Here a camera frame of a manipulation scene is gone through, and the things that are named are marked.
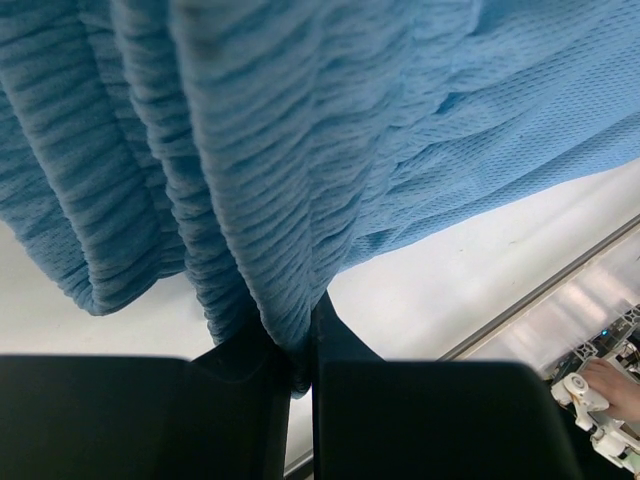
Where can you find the operator bare hand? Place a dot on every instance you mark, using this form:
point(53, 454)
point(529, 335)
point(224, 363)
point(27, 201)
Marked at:
point(621, 392)

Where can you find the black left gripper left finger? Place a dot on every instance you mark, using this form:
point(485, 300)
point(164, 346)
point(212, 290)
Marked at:
point(222, 415)

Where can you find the white teleoperation leader handle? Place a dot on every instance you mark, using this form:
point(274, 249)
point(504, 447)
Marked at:
point(615, 440)

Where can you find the aluminium table frame rail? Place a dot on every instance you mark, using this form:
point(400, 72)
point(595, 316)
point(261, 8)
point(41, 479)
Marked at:
point(588, 310)

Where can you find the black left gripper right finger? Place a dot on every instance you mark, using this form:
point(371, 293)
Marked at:
point(384, 419)

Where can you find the light blue shorts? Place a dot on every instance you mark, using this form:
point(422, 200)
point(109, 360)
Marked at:
point(260, 147)

